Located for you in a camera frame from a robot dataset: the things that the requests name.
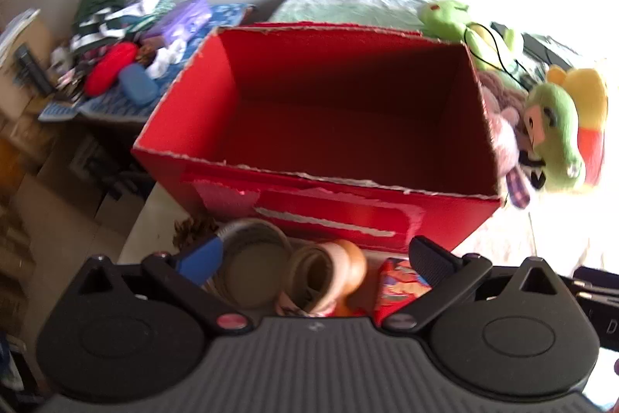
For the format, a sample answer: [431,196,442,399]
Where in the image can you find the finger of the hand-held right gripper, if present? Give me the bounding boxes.
[572,267,619,305]

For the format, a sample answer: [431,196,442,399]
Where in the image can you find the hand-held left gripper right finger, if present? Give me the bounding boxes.
[382,235,564,336]

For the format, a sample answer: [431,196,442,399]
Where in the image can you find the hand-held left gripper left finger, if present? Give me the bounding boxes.
[72,236,255,337]

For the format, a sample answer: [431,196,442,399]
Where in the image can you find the large brown pine cone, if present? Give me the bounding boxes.
[173,214,221,252]

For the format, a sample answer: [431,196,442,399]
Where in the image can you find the red patterned packet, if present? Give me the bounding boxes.
[372,257,433,327]

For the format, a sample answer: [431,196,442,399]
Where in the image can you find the orange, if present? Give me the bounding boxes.
[333,240,368,317]

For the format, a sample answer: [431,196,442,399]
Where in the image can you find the red cardboard box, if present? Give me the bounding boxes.
[132,22,504,253]

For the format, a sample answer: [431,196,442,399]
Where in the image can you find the pink plush toy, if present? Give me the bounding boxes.
[484,103,533,211]

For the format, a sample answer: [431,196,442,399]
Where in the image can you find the flat cardboard boxes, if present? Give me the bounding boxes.
[10,123,150,249]

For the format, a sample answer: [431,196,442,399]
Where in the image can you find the green-hooded doll plush toy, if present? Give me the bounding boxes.
[520,81,588,194]

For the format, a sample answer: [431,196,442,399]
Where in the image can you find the yellow plush toy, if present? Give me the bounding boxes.
[546,67,610,186]

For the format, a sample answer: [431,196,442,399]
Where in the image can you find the blue case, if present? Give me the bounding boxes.
[118,62,160,106]

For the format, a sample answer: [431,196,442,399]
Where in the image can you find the brown plush toy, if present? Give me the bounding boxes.
[479,69,530,128]

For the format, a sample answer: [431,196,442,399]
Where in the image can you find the white crumpled tissue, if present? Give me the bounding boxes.
[145,38,187,80]

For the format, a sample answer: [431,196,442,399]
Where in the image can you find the red pouch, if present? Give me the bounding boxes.
[84,41,141,98]

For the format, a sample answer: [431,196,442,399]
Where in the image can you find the long black power brick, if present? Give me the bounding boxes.
[522,33,581,70]

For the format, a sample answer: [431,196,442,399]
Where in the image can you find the purple tissue pack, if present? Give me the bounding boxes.
[142,0,214,48]

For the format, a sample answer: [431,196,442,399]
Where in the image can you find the green frog plush toy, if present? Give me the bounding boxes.
[417,0,525,72]

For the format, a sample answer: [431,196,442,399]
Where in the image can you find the blue patterned cloth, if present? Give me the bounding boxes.
[39,3,257,123]

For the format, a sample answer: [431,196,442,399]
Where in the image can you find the green white striped garment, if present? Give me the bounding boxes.
[72,4,146,56]

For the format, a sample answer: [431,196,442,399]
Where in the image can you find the black remote-like device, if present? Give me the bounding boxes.
[14,44,54,97]

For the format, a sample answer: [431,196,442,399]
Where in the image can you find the cardboard box with papers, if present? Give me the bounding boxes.
[0,9,59,114]

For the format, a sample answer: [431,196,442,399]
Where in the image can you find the light green bed sheet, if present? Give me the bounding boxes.
[268,0,547,94]

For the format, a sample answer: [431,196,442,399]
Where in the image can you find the thin black cable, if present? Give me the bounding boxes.
[463,22,533,92]

